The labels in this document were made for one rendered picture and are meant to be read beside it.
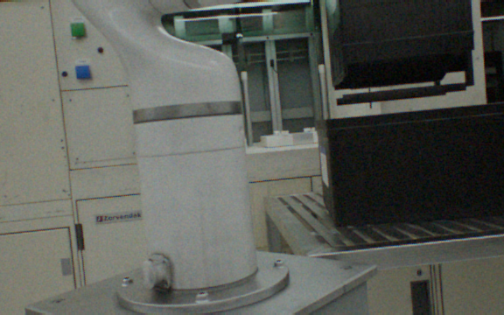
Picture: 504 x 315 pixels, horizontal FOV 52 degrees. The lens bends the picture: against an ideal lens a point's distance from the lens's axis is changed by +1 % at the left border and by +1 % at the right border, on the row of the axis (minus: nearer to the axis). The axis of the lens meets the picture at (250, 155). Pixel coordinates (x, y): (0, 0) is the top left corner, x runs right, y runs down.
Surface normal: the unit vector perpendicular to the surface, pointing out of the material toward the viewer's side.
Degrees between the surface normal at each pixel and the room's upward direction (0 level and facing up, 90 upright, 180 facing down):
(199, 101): 90
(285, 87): 90
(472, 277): 90
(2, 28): 90
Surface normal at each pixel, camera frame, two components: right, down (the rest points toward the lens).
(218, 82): 0.66, -0.10
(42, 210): 0.07, 0.04
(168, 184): -0.33, 0.08
